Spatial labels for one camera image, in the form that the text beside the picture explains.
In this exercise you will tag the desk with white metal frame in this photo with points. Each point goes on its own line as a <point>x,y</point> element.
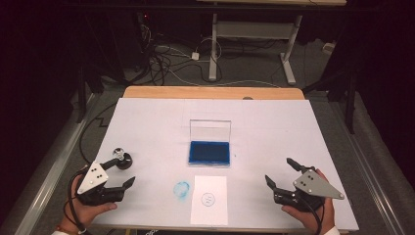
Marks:
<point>251,29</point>

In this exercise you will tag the white power adapter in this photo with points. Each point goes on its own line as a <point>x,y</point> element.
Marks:
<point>195,56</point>

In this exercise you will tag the blue ink pad clear case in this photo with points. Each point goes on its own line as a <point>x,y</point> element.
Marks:
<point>209,152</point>

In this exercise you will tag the white table cover sheet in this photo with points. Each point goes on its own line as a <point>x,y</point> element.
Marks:
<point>267,130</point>

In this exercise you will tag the black power strip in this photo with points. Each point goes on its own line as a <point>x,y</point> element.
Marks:
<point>142,21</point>

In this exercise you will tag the aluminium rail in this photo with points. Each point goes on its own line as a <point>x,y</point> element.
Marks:
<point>375,196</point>
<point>49,186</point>

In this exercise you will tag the black metal stand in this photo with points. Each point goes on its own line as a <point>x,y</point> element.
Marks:
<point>350,104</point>
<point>81,98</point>

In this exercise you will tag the black stamp with clear knob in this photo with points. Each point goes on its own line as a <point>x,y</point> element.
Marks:
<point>118,153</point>

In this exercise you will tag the person's left hand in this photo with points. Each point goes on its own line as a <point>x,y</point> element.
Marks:
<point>81,213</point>

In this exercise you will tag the person's right hand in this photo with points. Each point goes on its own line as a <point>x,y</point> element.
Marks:
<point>318,220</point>

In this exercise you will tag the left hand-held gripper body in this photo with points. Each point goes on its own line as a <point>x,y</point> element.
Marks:
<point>93,178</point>

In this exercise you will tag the white paper sheet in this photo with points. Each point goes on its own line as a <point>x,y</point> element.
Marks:
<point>208,212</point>

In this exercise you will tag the white power strip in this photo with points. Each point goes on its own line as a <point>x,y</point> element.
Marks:
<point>329,48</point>

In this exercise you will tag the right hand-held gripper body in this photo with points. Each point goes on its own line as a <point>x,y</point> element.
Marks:
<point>313,186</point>

